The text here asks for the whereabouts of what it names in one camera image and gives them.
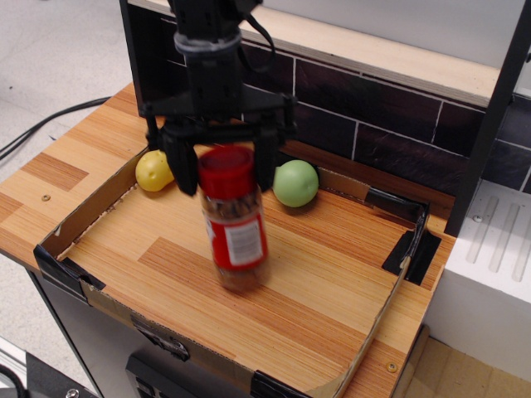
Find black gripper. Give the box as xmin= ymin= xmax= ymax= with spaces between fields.
xmin=140 ymin=48 xmax=297 ymax=197

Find red-capped spice bottle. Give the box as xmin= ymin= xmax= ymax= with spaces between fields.
xmin=198 ymin=145 xmax=268 ymax=292

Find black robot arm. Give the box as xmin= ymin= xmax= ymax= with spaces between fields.
xmin=140 ymin=1 xmax=297 ymax=196

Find cardboard fence with black tape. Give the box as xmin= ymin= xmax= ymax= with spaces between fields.
xmin=32 ymin=153 xmax=429 ymax=397

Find yellow toy potato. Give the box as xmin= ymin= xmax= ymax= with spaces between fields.
xmin=135 ymin=150 xmax=174 ymax=192

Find green toy pear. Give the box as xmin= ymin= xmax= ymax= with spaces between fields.
xmin=273 ymin=160 xmax=319 ymax=208

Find black cabinet under table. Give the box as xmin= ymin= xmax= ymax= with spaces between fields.
xmin=30 ymin=272 xmax=250 ymax=397

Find light wooden shelf board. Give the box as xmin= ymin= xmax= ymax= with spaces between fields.
xmin=126 ymin=0 xmax=500 ymax=109

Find white sink drainboard unit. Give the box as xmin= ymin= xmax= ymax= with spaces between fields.
xmin=426 ymin=181 xmax=530 ymax=381

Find black shelf post left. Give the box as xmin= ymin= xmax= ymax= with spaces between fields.
xmin=119 ymin=1 xmax=189 ymax=114

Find black shelf post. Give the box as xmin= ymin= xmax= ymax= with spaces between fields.
xmin=445 ymin=0 xmax=530 ymax=237
xmin=119 ymin=1 xmax=189 ymax=114

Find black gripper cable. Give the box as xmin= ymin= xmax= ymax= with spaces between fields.
xmin=236 ymin=12 xmax=277 ymax=75

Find black cable on floor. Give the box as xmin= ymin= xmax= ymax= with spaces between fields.
xmin=0 ymin=96 xmax=112 ymax=161

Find black shelf post right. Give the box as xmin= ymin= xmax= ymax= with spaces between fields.
xmin=445 ymin=0 xmax=530 ymax=237

